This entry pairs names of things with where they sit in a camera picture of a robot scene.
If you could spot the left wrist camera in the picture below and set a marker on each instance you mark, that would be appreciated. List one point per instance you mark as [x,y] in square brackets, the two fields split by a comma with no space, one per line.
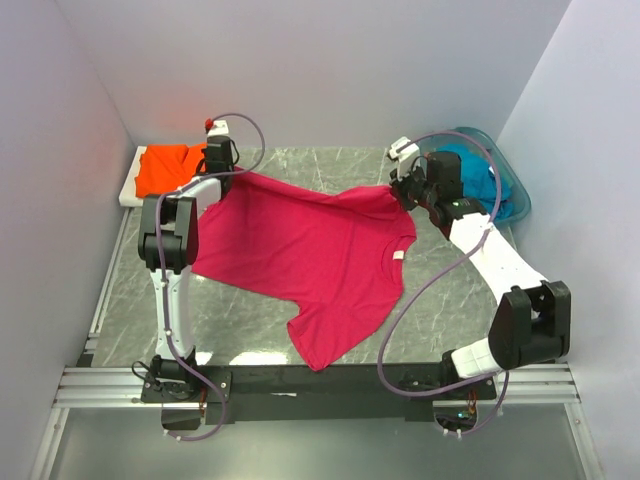
[217,127]

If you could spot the aluminium frame rail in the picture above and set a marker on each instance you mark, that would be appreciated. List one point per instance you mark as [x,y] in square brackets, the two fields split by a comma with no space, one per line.
[121,331]

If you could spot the orange folded t shirt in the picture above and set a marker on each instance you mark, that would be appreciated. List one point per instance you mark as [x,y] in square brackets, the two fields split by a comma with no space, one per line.
[164,168]

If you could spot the white foam pad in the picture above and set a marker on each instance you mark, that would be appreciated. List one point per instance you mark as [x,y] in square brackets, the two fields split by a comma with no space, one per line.
[127,197]

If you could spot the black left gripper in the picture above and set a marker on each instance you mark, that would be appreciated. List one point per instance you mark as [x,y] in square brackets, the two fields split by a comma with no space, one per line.
[205,153]

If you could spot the blue t shirt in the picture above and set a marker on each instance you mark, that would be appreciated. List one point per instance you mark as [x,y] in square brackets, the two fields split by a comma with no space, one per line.
[479,181]

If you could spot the teal plastic basket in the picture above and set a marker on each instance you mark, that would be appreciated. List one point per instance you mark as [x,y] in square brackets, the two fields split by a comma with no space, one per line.
[478,141]

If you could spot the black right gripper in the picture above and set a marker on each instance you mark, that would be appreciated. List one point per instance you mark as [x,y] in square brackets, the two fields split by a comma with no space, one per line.
[399,185]

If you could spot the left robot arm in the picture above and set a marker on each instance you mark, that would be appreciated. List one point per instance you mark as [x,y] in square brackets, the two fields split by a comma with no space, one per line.
[168,244]

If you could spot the pink t shirt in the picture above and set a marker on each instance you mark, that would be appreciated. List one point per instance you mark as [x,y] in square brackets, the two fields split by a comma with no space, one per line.
[339,258]

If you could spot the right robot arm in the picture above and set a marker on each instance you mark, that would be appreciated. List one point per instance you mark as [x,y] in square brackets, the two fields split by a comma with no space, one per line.
[532,322]

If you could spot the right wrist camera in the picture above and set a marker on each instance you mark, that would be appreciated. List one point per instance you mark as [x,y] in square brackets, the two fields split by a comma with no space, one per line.
[405,154]

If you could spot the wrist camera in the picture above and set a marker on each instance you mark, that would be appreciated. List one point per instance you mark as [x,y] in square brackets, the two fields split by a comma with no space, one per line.
[217,127]
[405,154]

